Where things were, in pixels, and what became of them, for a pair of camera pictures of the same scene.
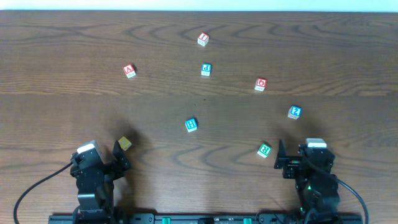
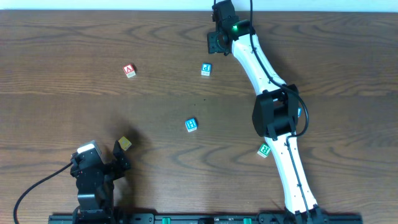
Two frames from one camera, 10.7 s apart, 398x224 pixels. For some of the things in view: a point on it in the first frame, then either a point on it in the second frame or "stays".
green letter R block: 263,150 stays
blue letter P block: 206,69 stays
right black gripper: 288,163 → 214,42
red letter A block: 129,71 stays
